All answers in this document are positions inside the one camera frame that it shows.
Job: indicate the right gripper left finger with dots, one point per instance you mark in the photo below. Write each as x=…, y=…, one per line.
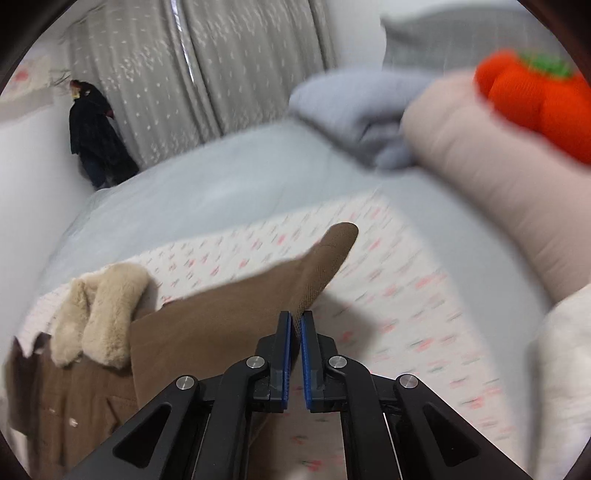
x=270, y=392

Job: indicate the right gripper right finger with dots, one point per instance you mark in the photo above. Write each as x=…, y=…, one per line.
x=320, y=392

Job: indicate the brown coat with fur collar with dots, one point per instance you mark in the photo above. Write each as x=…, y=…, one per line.
x=66, y=411

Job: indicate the dark hanging clothes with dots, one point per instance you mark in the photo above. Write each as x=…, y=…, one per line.
x=102, y=154

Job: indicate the light grey bed cover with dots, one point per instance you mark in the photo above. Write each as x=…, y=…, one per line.
x=274, y=169

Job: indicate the folded light blue blanket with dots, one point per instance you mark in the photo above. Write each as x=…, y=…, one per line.
x=361, y=111

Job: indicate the pink long pillow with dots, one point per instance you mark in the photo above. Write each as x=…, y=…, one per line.
x=536, y=194

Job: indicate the grey patterned curtain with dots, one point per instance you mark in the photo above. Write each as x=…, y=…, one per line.
x=179, y=74

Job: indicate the orange pumpkin plush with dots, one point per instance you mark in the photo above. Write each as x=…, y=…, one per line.
x=541, y=93

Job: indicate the grey quilted pillow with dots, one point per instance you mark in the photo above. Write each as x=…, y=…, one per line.
x=462, y=36

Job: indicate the wall air conditioner with cover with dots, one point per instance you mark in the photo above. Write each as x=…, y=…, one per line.
x=32, y=87

